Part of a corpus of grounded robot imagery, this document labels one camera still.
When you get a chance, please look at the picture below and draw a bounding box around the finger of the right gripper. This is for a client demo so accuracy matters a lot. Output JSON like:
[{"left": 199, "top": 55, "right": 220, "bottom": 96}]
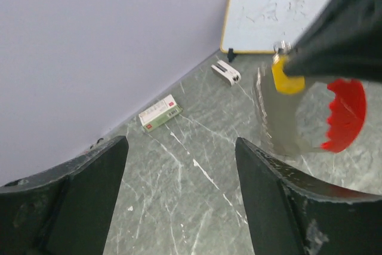
[{"left": 284, "top": 0, "right": 381, "bottom": 81}]

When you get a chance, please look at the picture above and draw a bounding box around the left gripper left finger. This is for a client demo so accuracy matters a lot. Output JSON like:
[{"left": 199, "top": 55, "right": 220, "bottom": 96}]
[{"left": 1, "top": 136, "right": 129, "bottom": 254}]

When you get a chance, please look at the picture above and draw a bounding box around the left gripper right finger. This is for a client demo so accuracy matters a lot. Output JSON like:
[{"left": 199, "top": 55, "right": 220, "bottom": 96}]
[{"left": 235, "top": 137, "right": 381, "bottom": 254}]

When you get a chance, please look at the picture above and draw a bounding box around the saw keychain with red handle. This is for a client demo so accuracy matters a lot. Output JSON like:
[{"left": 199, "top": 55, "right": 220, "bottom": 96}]
[{"left": 253, "top": 67, "right": 367, "bottom": 156}]

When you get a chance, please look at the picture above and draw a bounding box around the yellow capped key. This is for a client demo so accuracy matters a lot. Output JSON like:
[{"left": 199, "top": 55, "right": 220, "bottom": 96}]
[{"left": 271, "top": 54, "right": 306, "bottom": 95}]

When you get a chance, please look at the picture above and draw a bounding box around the white rectangular clip device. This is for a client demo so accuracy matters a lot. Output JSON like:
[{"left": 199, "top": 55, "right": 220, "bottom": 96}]
[{"left": 211, "top": 60, "right": 241, "bottom": 87}]

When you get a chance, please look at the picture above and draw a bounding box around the white green cardboard box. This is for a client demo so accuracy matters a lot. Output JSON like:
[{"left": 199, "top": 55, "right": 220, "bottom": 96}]
[{"left": 138, "top": 94, "right": 183, "bottom": 132}]

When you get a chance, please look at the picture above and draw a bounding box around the small whiteboard with wooden frame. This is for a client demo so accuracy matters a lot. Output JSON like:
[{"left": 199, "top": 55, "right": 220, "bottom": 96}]
[{"left": 220, "top": 0, "right": 329, "bottom": 54}]

